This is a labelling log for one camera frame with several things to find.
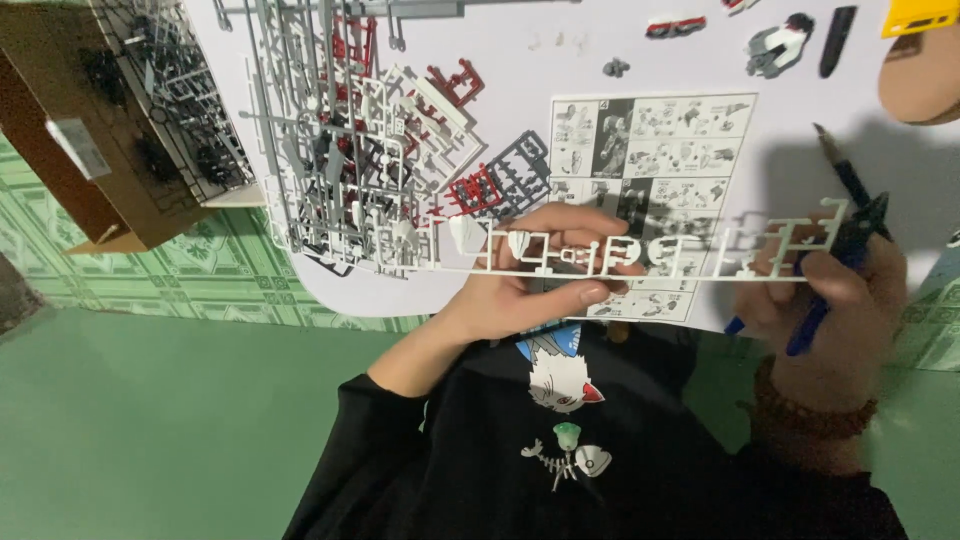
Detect person's left hand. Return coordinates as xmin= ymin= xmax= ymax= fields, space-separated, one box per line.
xmin=438 ymin=201 xmax=648 ymax=348

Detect long white plastic model sprue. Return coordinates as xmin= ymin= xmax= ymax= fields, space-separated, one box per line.
xmin=448 ymin=197 xmax=851 ymax=284

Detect small bright red sprue piece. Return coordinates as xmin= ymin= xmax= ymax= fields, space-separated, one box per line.
xmin=444 ymin=163 xmax=505 ymax=220

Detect pile of grey and white sprues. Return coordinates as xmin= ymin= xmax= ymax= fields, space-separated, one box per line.
xmin=213 ymin=0 xmax=489 ymax=280

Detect blue-grey sprue frame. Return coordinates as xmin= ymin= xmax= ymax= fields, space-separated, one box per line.
xmin=486 ymin=129 xmax=554 ymax=220

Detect blue-handled black nippers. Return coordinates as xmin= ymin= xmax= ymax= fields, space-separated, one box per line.
xmin=723 ymin=122 xmax=895 ymax=358

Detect dark red sprue frame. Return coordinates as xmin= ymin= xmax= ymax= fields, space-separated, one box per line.
xmin=426 ymin=57 xmax=486 ymax=111

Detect brown bead bracelet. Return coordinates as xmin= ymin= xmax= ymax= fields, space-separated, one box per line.
xmin=748 ymin=358 xmax=880 ymax=442

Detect yellow plastic object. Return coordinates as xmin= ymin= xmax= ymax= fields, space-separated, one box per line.
xmin=880 ymin=0 xmax=960 ymax=40

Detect cardboard box of dark sprues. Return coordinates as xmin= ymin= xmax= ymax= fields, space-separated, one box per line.
xmin=0 ymin=0 xmax=265 ymax=256

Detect person's right hand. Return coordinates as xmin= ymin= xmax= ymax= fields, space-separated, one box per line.
xmin=733 ymin=216 xmax=910 ymax=415

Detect black printed shirt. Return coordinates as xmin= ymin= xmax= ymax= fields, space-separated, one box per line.
xmin=281 ymin=318 xmax=910 ymax=540

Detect red and white model part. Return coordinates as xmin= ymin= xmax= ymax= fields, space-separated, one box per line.
xmin=645 ymin=15 xmax=708 ymax=40

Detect brown round wooden object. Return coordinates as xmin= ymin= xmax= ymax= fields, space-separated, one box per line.
xmin=876 ymin=28 xmax=960 ymax=126

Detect grey and white assembled limb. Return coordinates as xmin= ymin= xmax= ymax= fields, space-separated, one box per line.
xmin=744 ymin=12 xmax=816 ymax=81

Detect black-and-white model instruction sheet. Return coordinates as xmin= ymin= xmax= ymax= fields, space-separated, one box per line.
xmin=541 ymin=92 xmax=759 ymax=325

